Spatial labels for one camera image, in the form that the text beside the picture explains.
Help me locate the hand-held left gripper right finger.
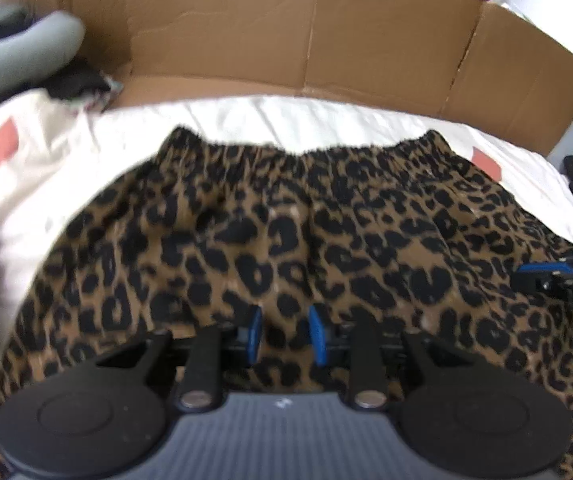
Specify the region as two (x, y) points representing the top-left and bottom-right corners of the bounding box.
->
(307, 305), (472, 411)

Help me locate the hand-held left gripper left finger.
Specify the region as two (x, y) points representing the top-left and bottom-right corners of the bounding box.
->
(94, 304), (264, 413)

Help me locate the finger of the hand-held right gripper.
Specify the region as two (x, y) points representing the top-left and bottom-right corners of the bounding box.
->
(511, 252), (573, 292)

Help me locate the leopard print skirt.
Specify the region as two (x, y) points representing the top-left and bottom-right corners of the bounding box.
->
(0, 127), (573, 480)

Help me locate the white printed plastic packet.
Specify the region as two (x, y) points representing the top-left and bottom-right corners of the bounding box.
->
(486, 0), (537, 26)

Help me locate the brown cardboard sheet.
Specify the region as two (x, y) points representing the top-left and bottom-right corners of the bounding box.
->
(1, 0), (573, 157)

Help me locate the black cloth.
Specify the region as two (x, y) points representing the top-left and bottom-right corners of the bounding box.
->
(44, 67), (122, 111)

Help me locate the grey neck pillow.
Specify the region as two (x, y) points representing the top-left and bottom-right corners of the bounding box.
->
(0, 7), (87, 113)

